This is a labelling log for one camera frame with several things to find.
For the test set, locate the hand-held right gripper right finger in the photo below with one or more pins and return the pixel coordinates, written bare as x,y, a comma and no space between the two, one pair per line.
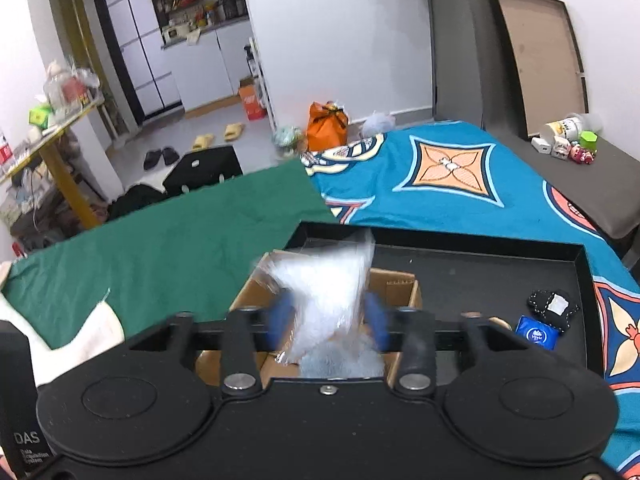
375,327

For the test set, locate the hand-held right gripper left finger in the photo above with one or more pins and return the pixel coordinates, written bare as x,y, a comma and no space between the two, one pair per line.
282,317

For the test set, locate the brown cardboard box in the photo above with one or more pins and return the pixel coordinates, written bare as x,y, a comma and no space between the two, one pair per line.
250,300

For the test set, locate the clear bag of white stuffing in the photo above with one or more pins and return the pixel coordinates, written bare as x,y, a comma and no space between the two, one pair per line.
325,285

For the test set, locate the black tray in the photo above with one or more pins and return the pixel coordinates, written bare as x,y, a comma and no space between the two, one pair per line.
475,275

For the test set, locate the small blue packet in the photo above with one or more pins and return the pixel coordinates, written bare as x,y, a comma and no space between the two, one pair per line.
537,332

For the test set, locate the cream white cloth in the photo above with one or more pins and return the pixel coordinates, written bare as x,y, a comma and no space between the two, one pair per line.
80,335

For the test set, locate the green cloth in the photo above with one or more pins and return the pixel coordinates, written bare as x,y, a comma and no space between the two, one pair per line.
175,240

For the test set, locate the teal printed blanket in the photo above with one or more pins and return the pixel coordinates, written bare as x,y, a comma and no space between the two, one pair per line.
450,200

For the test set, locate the black plastic chair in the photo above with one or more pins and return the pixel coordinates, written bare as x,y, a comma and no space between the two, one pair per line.
205,170

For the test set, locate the black felt pouch white patch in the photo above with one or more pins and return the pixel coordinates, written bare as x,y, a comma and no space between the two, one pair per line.
550,305

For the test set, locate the wrapped flower bouquet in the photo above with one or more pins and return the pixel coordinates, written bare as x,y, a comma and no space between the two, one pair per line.
289,140

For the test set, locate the black clothing pile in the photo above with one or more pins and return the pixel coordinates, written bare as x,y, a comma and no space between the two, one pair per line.
135,202

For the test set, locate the orange bag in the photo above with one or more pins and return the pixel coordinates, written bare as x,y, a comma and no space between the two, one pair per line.
327,127

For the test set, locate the black slipper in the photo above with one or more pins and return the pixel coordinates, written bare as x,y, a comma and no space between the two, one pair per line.
152,159
170,156

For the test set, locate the white plastic bag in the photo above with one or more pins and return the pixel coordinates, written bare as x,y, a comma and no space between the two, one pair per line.
377,125

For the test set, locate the orange cardboard box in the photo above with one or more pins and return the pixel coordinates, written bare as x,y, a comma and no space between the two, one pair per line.
252,102

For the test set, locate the white narrow rack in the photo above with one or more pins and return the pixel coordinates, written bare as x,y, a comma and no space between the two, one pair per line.
262,85

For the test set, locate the yellow legged table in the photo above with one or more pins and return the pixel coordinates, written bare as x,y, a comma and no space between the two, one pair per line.
65,180

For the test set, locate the white charger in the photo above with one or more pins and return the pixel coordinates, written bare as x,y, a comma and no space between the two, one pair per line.
540,145

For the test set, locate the grey padded bench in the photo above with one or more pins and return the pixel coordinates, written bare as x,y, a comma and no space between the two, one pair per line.
590,190

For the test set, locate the small white toy figure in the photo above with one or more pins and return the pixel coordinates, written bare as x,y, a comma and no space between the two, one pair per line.
560,150

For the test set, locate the white kitchen cabinet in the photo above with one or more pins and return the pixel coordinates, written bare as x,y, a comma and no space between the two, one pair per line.
200,70

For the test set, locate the red toy figure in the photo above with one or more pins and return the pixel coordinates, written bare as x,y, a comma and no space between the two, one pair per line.
581,155

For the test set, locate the white printed cup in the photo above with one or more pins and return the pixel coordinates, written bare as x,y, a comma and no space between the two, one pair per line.
565,130

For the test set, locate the green container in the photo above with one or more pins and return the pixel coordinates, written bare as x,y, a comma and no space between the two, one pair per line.
589,141

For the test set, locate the green box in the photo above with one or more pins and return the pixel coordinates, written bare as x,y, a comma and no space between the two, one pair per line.
40,116

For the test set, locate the clear plastic cup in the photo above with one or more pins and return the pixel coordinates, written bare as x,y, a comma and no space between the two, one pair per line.
595,121

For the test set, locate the black framed sliding door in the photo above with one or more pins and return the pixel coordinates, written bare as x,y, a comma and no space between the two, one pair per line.
140,40

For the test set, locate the clear wrapped gift basket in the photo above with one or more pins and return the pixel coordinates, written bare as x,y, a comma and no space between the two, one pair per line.
70,87

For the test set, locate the black framed brown board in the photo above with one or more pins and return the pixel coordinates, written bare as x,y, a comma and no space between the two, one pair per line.
540,55

